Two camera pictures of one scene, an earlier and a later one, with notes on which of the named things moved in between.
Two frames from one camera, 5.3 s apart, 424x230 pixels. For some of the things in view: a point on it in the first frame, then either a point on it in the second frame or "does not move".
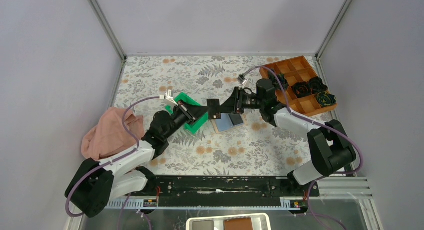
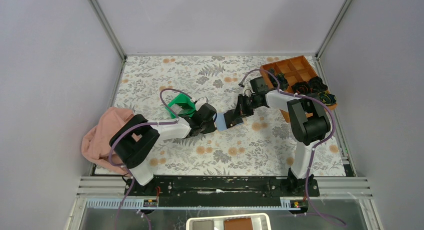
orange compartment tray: (291, 71) does not move
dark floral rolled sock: (324, 98) does not move
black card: (213, 108) to (231, 119)
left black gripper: (190, 111) to (211, 128)
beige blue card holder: (224, 123) does not move
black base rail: (223, 191) does not move
